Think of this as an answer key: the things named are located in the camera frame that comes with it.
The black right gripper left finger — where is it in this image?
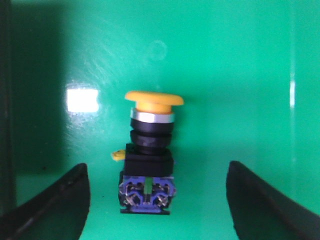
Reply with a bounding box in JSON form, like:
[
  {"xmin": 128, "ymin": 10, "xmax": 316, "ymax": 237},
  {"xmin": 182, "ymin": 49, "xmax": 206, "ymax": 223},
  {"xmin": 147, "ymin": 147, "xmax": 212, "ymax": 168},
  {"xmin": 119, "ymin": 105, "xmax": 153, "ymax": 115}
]
[{"xmin": 0, "ymin": 163, "xmax": 90, "ymax": 240}]

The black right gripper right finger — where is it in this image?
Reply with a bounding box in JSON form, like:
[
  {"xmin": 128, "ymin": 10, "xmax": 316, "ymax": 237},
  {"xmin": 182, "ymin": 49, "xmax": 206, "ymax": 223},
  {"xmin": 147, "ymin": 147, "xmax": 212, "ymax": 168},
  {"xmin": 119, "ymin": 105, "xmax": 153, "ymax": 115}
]
[{"xmin": 226, "ymin": 161, "xmax": 320, "ymax": 240}]

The yellow mushroom push button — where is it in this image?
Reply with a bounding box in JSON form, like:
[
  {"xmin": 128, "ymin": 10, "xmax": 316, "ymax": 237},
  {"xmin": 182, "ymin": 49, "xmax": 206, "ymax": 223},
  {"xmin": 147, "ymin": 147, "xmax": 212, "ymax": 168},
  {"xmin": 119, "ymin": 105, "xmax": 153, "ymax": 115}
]
[{"xmin": 111, "ymin": 90, "xmax": 184, "ymax": 215}]

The green conveyor belt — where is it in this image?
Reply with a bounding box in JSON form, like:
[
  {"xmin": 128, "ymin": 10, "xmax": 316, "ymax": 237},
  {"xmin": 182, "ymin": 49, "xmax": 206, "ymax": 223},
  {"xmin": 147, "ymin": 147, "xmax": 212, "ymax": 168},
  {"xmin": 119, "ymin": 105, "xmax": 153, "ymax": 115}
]
[{"xmin": 11, "ymin": 0, "xmax": 320, "ymax": 240}]

